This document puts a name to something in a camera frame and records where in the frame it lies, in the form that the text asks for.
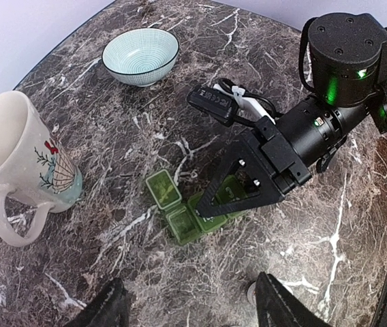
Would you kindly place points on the green weekly pill organizer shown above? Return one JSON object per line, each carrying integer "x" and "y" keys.
{"x": 184, "y": 222}

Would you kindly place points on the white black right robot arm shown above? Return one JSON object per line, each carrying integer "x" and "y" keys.
{"x": 349, "y": 82}

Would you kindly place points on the white mug with coral pattern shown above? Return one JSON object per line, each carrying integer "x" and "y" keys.
{"x": 34, "y": 168}

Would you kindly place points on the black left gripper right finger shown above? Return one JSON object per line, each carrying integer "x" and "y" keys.
{"x": 276, "y": 304}

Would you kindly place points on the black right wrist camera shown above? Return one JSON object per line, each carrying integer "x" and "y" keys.
{"x": 213, "y": 102}

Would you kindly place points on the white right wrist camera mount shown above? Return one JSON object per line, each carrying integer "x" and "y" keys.
{"x": 248, "y": 104}

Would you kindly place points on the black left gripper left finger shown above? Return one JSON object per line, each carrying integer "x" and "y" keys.
{"x": 109, "y": 308}

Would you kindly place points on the striped light blue bowl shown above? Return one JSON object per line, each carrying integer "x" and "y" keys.
{"x": 141, "y": 57}

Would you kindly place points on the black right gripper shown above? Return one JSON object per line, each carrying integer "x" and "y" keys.
{"x": 257, "y": 169}

